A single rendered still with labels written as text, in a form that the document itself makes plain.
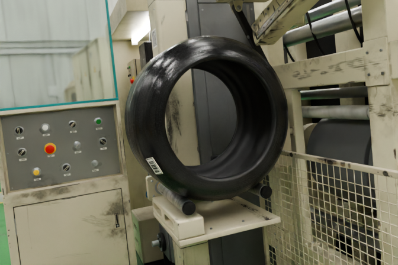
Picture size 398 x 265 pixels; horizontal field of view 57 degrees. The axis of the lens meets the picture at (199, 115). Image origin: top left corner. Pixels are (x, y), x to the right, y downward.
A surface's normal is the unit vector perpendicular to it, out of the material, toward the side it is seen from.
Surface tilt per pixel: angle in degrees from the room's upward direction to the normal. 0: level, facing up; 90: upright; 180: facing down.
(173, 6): 90
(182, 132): 90
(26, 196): 90
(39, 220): 90
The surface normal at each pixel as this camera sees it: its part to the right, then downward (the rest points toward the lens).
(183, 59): 0.24, -0.14
